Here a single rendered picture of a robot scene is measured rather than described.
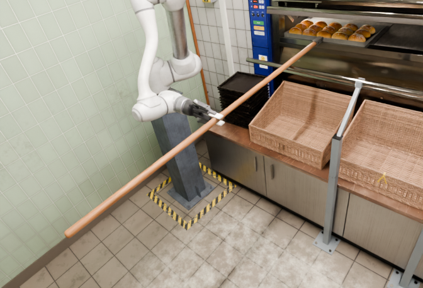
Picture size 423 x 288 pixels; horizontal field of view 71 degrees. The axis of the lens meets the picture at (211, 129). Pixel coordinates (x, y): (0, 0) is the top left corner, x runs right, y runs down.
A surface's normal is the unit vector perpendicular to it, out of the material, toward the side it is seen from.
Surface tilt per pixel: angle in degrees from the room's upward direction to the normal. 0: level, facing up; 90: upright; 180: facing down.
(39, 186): 90
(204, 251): 0
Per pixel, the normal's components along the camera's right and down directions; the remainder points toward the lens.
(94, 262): -0.17, -0.79
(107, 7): 0.73, 0.30
